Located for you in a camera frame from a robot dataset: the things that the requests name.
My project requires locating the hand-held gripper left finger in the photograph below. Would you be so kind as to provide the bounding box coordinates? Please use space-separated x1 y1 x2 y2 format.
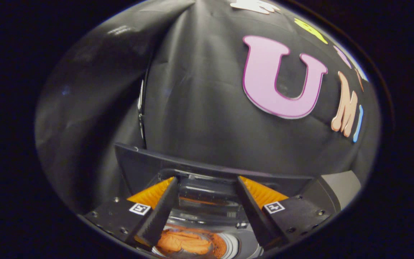
79 176 179 249

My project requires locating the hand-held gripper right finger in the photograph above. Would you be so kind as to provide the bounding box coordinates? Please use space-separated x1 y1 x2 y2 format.
236 176 333 250

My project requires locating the orange shirt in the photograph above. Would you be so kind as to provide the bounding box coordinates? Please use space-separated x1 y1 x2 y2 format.
157 228 227 258

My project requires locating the white and grey cabinet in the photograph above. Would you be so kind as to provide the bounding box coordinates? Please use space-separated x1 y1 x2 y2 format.
300 170 362 216

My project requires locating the black backdrop cloth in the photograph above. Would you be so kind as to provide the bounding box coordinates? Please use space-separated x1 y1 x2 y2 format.
34 0 382 216

